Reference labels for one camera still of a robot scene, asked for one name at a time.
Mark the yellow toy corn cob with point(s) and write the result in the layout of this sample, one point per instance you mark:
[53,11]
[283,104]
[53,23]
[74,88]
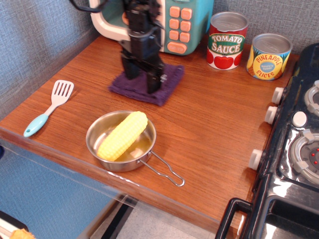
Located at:
[123,136]

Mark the white stove knob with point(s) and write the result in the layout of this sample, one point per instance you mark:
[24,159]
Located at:
[277,95]
[270,114]
[255,158]

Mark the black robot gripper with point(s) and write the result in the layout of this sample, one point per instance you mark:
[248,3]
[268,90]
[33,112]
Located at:
[141,52]

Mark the white stove knob bottom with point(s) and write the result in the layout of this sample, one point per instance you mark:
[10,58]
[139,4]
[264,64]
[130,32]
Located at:
[255,158]

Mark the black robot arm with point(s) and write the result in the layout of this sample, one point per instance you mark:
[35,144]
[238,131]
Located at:
[142,16]

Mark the toy microwave teal and white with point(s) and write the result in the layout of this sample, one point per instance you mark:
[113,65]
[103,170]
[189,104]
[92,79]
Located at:
[185,23]

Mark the black toy stove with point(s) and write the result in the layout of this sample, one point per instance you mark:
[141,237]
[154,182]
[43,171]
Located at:
[285,202]

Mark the orange microwave turntable plate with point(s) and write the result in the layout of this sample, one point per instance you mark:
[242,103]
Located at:
[125,19]

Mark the white spatula blue handle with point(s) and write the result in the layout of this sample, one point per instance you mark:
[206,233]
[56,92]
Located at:
[60,94]

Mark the pineapple slices can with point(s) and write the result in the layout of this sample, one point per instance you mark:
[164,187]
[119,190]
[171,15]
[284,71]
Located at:
[268,56]

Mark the small steel pan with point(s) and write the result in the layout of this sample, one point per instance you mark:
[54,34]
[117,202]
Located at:
[136,155]

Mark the purple towel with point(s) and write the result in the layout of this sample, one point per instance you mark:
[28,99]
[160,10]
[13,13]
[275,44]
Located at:
[137,88]

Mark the white stove knob top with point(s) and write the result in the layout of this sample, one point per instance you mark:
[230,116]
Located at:
[277,95]

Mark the tomato sauce can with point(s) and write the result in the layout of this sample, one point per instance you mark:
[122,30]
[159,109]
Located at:
[226,38]

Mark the white stove knob middle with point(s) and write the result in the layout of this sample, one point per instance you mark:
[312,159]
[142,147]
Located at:
[270,114]

